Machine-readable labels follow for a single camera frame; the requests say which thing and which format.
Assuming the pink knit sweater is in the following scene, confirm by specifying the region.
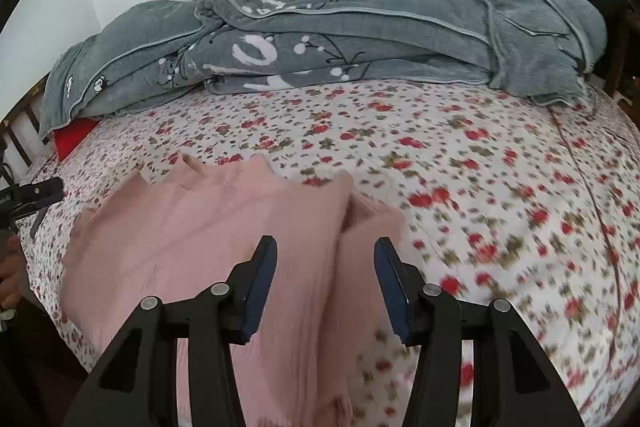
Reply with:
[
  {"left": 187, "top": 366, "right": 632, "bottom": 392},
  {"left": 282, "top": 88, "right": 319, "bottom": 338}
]
[{"left": 60, "top": 155, "right": 404, "bottom": 426}]

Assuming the person's left hand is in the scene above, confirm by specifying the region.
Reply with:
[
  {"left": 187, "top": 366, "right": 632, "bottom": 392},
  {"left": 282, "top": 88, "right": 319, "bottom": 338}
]
[{"left": 0, "top": 234, "right": 26, "bottom": 309}]

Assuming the wooden bed headboard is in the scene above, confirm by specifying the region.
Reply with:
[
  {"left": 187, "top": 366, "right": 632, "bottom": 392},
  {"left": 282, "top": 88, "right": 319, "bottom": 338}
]
[{"left": 1, "top": 74, "right": 49, "bottom": 188}]

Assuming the red pillow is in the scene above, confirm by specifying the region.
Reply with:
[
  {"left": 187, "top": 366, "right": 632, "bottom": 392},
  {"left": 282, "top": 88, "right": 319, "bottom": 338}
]
[{"left": 53, "top": 118, "right": 99, "bottom": 161}]

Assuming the floral bed sheet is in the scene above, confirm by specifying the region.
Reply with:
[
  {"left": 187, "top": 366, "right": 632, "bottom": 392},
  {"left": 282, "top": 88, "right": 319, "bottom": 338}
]
[{"left": 21, "top": 81, "right": 639, "bottom": 426}]

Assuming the grey patterned quilt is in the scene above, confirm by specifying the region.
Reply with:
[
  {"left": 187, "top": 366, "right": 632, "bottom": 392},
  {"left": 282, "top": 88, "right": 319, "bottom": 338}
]
[{"left": 39, "top": 0, "right": 606, "bottom": 134}]

